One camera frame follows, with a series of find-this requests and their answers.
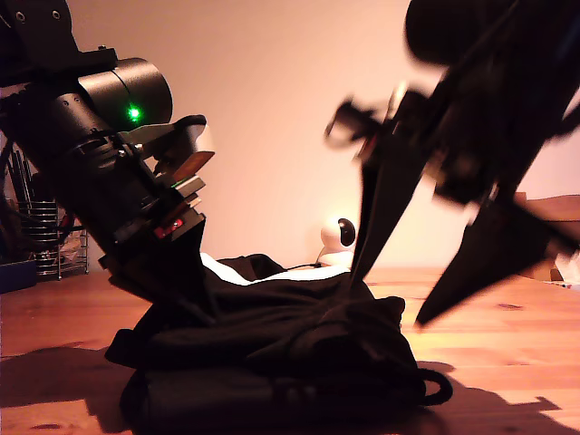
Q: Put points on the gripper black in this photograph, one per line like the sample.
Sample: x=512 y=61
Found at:
x=122 y=199

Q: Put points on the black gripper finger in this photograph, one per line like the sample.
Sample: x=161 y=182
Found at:
x=389 y=204
x=498 y=254

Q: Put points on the black shorts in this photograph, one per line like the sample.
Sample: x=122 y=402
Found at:
x=281 y=340

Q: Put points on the white tissue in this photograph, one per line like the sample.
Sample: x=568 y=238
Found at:
x=571 y=267

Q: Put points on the wooden chair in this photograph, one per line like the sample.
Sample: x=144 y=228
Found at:
x=557 y=204

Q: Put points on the crumpled clear plastic bag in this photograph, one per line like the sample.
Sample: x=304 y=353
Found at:
x=72 y=249

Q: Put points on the navy blue box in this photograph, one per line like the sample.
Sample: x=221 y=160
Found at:
x=16 y=276

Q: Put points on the black chopstick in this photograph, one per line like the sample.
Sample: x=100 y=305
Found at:
x=13 y=176
x=26 y=176

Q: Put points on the white security camera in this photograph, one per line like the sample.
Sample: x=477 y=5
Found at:
x=337 y=235

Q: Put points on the arm grey camera box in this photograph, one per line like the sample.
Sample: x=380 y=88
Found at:
x=353 y=122
x=190 y=136

